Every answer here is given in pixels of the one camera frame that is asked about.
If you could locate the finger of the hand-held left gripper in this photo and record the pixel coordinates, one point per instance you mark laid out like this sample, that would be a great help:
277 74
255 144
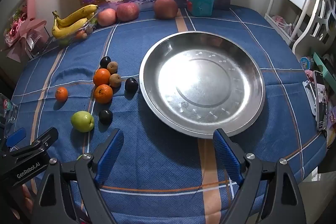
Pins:
16 137
46 138

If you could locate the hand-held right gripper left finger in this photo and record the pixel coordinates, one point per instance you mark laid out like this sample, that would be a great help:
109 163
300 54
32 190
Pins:
110 154

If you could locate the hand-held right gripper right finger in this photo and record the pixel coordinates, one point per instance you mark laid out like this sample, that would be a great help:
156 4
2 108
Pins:
226 155

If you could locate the dark plum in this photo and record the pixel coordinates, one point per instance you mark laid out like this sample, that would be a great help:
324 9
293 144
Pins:
105 117
105 62
131 85

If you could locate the green apple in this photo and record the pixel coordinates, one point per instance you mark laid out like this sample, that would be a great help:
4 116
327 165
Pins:
82 121

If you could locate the small orange tangerine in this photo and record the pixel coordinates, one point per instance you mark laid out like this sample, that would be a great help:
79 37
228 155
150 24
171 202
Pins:
61 93

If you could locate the brown kiwi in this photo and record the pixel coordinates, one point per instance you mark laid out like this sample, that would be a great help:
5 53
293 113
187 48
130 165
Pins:
115 80
113 67

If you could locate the steel bowl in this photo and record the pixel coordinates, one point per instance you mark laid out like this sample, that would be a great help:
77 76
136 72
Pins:
202 82

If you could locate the clear plastic box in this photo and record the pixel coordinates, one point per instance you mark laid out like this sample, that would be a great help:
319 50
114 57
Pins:
8 111

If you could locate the blue plaid tablecloth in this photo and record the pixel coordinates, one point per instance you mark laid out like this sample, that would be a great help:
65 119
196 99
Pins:
162 166

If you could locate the white phone stand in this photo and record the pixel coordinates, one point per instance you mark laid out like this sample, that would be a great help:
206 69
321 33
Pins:
309 98

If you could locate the clear plastic tray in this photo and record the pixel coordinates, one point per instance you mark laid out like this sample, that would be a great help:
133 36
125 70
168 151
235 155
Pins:
78 39

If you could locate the black smartphone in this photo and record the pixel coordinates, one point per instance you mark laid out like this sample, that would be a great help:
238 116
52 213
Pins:
320 100

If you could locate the pink flower bouquet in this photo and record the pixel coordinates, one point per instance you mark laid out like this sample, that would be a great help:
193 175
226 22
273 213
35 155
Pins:
23 27

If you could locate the yellow banana bunch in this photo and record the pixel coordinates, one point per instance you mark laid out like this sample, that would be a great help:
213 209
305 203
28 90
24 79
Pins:
71 22

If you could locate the small blue cup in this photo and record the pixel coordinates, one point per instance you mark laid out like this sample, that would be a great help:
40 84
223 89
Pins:
306 63

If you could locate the green cardboard box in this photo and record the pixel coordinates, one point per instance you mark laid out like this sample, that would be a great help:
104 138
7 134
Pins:
324 66

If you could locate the pale pink apple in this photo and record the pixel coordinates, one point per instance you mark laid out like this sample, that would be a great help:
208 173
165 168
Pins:
106 17

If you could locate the teal plastic box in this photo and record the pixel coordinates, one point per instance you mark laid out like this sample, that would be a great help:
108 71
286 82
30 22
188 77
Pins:
200 3

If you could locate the dark red apple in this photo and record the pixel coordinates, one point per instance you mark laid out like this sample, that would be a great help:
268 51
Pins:
165 8

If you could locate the white shelf rack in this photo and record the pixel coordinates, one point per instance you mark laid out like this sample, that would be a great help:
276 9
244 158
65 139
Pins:
296 3

